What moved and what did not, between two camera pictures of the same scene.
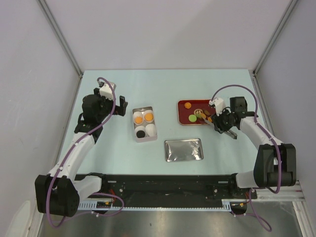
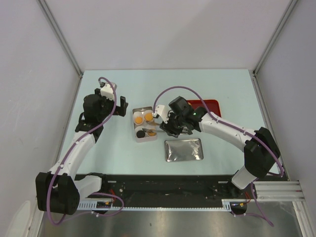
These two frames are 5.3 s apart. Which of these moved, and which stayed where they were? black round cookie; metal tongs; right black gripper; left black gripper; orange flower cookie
Moved: metal tongs; right black gripper
Stayed: orange flower cookie; left black gripper; black round cookie
